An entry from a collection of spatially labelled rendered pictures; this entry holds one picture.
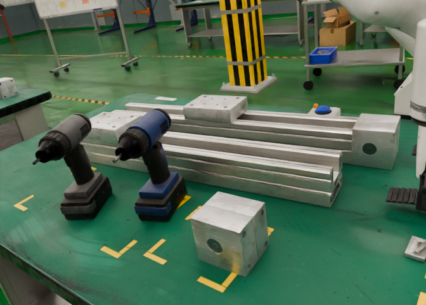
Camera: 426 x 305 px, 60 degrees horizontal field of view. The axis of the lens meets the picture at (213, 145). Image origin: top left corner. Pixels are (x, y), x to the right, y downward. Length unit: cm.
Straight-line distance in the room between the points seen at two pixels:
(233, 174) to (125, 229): 27
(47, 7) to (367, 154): 638
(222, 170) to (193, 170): 10
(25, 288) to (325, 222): 117
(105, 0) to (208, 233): 581
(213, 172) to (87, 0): 573
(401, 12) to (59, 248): 79
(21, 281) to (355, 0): 139
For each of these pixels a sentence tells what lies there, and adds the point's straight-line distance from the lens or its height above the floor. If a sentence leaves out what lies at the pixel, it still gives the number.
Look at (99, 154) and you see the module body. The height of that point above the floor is 81.
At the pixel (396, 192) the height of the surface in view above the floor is 81.
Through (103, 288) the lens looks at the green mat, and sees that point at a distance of 72.
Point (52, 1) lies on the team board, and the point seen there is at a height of 118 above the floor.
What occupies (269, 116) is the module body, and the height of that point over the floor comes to 86.
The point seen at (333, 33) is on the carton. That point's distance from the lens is 589.
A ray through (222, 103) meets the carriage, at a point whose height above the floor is 90.
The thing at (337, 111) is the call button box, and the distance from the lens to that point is 112.
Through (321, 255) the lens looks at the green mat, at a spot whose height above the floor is 78.
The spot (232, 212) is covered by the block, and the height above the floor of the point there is 87.
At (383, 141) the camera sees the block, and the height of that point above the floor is 85.
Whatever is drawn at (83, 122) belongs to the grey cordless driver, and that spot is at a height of 98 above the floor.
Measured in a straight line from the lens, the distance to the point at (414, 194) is 81.
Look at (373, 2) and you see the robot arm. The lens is 69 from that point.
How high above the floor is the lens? 125
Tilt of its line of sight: 25 degrees down
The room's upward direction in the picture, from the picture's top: 9 degrees counter-clockwise
